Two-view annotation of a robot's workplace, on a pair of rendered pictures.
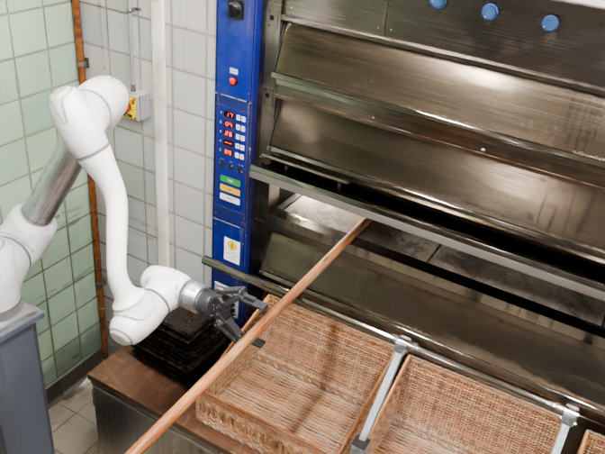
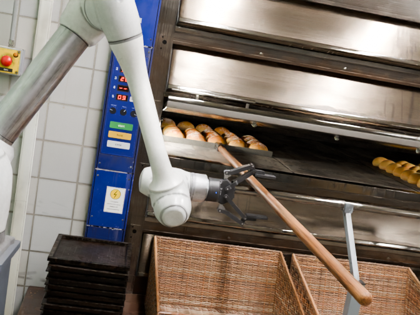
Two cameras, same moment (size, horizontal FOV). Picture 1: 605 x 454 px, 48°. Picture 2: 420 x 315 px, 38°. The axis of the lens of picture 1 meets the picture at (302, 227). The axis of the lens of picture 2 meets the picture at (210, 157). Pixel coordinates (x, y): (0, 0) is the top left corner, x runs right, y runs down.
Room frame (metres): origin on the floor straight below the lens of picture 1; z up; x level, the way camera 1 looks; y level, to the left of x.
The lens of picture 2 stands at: (0.11, 1.40, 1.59)
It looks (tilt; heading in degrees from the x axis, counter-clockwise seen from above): 9 degrees down; 323
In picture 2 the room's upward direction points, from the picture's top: 10 degrees clockwise
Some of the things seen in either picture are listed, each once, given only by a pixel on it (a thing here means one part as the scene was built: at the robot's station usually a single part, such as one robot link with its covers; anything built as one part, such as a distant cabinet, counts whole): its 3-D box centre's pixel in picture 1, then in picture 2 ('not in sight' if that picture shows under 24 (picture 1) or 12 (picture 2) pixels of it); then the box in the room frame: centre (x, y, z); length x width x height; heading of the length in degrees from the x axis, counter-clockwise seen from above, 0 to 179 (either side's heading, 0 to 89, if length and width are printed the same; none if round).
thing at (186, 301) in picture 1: (195, 296); (197, 187); (1.63, 0.30, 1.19); 0.09 x 0.06 x 0.09; 154
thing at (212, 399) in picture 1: (297, 383); (222, 296); (1.81, -0.04, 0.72); 0.56 x 0.49 x 0.28; 64
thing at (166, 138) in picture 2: not in sight; (212, 140); (2.59, -0.43, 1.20); 0.55 x 0.36 x 0.03; 64
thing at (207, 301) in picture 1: (215, 305); (220, 190); (1.60, 0.23, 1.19); 0.09 x 0.07 x 0.08; 64
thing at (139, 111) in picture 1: (133, 104); (9, 60); (2.43, 0.68, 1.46); 0.10 x 0.07 x 0.10; 63
